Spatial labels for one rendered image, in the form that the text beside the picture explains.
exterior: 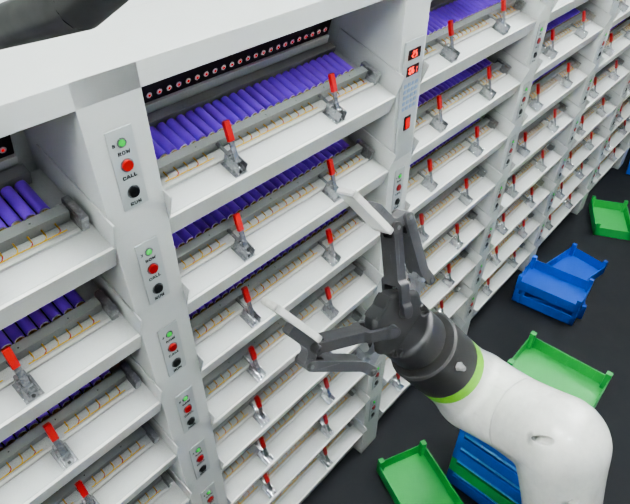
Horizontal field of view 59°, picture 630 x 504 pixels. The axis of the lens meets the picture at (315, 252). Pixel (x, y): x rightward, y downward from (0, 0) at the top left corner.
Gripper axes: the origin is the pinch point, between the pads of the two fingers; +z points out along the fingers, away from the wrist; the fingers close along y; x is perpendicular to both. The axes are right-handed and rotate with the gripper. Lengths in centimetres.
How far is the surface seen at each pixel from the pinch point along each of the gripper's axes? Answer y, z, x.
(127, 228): -8.3, 4.6, -36.0
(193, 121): 14, 2, -51
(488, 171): 80, -102, -86
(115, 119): 2.2, 16.2, -30.7
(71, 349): -29, -3, -44
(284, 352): -11, -55, -65
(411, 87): 53, -32, -51
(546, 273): 93, -206, -115
